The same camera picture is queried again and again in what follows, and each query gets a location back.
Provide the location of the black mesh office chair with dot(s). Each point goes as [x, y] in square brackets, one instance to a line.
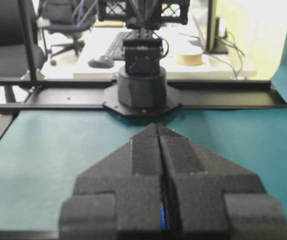
[67, 17]

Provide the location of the brown tape roll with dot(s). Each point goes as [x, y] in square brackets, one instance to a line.
[190, 58]

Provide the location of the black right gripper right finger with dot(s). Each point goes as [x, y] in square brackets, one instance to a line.
[213, 198]

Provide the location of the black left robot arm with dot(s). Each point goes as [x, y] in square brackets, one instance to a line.
[141, 88]

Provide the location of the grey computer mouse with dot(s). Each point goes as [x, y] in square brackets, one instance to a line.
[101, 62]

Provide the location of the teal table mat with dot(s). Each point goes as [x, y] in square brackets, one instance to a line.
[42, 152]

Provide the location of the black computer keyboard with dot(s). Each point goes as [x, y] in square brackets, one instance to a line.
[114, 51]

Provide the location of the black aluminium frame rail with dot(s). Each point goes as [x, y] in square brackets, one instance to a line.
[97, 94]

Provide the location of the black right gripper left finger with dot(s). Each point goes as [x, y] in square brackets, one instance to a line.
[119, 197]

